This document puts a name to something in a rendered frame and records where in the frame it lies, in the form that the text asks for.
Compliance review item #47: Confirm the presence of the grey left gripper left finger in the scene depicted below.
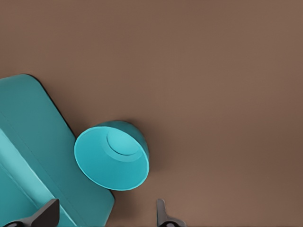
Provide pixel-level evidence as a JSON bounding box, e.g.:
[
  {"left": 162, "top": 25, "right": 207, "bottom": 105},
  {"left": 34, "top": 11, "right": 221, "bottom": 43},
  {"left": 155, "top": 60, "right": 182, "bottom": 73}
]
[{"left": 4, "top": 198, "right": 60, "bottom": 227}]

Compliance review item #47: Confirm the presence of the teal storage box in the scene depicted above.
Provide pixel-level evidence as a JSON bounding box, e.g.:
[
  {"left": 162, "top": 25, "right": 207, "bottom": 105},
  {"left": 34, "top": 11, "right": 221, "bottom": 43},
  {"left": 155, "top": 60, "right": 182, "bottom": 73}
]
[{"left": 0, "top": 74, "right": 116, "bottom": 227}]

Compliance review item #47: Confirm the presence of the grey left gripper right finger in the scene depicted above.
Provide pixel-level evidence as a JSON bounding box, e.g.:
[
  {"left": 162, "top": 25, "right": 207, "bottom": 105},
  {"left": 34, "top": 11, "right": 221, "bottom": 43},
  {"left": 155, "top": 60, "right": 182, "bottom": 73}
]
[{"left": 156, "top": 198, "right": 187, "bottom": 227}]

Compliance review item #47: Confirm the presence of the teal cup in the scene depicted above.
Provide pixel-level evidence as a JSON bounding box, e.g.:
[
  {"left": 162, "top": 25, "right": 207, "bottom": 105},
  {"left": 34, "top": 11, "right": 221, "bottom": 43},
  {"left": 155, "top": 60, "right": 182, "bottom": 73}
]
[{"left": 73, "top": 120, "right": 150, "bottom": 191}]

